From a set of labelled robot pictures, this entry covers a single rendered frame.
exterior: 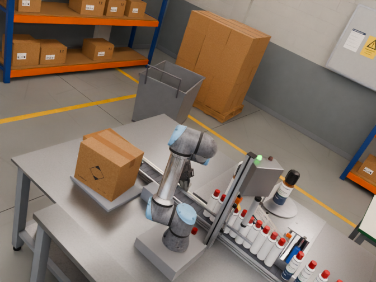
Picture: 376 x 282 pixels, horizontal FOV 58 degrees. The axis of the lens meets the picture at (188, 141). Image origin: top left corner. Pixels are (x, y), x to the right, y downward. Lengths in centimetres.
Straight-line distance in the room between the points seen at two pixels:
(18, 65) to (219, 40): 284
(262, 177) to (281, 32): 496
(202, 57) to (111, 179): 375
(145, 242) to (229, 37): 390
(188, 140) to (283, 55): 502
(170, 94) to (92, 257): 260
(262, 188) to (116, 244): 83
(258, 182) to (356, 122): 464
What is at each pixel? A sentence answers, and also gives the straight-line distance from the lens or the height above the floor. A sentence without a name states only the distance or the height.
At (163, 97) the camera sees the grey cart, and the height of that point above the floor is 63.
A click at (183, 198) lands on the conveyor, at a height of 88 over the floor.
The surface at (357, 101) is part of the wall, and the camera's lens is 625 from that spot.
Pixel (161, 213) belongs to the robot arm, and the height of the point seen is 109.
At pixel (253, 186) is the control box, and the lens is 178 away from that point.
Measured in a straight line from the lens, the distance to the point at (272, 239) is 205.
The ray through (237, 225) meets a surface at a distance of 210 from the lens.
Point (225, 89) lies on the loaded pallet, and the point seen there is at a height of 53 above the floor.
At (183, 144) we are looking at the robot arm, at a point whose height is 147.
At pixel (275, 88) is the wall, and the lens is 661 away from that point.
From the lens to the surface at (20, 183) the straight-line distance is 246.
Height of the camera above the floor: 229
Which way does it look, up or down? 29 degrees down
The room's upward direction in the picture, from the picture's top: 21 degrees clockwise
